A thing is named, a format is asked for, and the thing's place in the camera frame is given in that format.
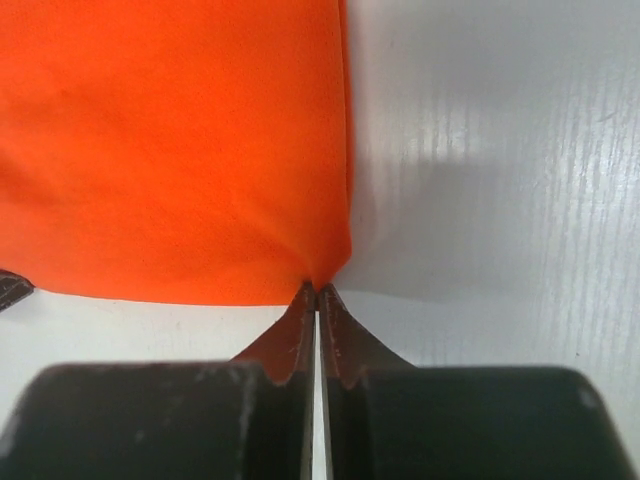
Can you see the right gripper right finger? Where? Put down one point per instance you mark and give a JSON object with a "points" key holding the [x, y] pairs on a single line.
{"points": [[386, 418]]}

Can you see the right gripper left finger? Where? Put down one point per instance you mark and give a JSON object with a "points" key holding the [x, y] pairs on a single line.
{"points": [[250, 417]]}

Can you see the orange t shirt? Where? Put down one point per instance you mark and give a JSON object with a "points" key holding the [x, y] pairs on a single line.
{"points": [[189, 152]]}

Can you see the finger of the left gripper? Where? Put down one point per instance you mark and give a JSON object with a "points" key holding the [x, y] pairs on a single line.
{"points": [[13, 289]]}

